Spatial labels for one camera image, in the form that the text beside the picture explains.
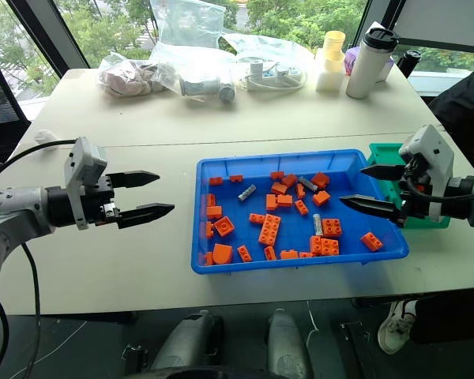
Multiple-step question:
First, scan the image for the grey round canister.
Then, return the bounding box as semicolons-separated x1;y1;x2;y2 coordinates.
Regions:
216;82;237;105

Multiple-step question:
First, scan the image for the dark window frame post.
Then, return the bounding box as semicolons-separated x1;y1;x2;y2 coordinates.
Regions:
355;0;400;40
4;0;91;82

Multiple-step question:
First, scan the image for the black metal table foot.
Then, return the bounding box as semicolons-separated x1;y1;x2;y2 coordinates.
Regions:
339;321;377;379

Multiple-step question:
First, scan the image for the blue plastic tray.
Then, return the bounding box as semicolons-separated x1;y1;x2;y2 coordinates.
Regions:
191;148;410;276

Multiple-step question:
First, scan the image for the black metal bracket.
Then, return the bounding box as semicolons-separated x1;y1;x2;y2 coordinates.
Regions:
121;343;149;373

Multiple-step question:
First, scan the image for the orange 2x4 toy brick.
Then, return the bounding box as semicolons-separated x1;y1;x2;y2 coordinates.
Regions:
257;213;283;247

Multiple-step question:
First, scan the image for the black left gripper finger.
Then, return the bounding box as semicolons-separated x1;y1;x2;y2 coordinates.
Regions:
116;203;176;231
106;170;161;190

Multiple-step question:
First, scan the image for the black hanging robot cable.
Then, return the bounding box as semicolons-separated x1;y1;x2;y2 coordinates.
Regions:
21;242;43;379

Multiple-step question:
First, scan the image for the purple container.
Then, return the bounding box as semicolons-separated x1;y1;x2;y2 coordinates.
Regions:
343;46;361;77

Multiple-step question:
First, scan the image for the orange square building block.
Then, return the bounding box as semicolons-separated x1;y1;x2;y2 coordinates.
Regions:
310;171;331;190
312;189;332;208
213;216;235;238
320;238;340;257
321;217;344;238
359;231;385;253

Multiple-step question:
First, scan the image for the tall clear plastic bag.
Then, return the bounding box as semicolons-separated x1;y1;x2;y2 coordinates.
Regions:
149;0;239;107

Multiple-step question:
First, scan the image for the white sneaker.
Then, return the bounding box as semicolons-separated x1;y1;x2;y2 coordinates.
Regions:
376;298;419;355

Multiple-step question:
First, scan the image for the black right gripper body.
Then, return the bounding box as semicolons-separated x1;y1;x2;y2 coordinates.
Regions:
397;153;435;229

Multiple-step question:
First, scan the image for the black mesh office chair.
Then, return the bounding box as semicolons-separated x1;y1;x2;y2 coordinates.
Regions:
0;58;32;163

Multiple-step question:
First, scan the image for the white tumbler with black lid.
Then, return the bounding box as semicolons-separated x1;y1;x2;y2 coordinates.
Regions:
344;26;401;100

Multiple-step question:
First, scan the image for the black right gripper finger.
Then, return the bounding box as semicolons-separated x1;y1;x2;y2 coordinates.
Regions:
338;193;404;227
359;163;405;182

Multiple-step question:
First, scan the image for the person in black clothes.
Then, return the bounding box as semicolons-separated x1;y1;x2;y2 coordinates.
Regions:
427;64;474;345

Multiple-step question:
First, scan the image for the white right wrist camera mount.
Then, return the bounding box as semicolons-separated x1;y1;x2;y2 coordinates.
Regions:
397;124;456;224

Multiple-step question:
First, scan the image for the small white plastic clip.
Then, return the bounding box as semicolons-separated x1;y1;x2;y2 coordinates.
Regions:
33;129;57;144

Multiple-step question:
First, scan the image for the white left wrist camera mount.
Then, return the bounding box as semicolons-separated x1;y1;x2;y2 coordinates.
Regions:
62;137;108;231

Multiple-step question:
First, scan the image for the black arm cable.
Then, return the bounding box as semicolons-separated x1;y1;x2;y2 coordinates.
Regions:
0;140;78;190
397;175;474;205

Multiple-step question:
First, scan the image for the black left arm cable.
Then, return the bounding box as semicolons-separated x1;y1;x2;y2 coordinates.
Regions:
0;140;78;190

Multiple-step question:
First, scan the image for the dark rounded grey shape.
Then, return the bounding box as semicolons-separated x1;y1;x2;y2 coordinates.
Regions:
151;310;225;379
265;307;314;379

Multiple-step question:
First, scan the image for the thin white floor cable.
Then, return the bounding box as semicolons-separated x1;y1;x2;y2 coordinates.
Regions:
304;301;320;358

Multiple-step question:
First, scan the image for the pale yellow plastic cup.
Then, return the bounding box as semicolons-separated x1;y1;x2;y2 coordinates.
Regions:
324;30;347;73

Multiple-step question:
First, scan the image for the orange smooth rounded Lego piece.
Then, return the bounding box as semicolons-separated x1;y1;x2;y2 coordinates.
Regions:
211;243;235;266

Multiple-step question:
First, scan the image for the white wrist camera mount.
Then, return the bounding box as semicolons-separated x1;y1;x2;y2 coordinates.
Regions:
397;124;456;224
62;137;108;231

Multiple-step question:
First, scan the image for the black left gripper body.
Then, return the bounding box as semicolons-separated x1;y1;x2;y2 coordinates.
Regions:
82;175;122;228

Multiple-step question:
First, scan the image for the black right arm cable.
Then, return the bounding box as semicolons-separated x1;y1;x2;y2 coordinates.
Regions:
397;175;474;205

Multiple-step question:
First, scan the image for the clear bag with pink contents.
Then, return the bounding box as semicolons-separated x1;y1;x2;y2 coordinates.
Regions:
97;51;167;97

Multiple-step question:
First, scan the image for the clear bag with power strip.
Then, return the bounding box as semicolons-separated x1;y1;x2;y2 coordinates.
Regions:
220;32;316;95

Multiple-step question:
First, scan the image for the green plastic bin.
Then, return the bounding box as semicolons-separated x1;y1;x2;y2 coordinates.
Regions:
367;142;452;231

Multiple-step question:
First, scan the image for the black bottle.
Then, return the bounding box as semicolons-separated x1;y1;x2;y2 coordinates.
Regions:
396;48;423;81

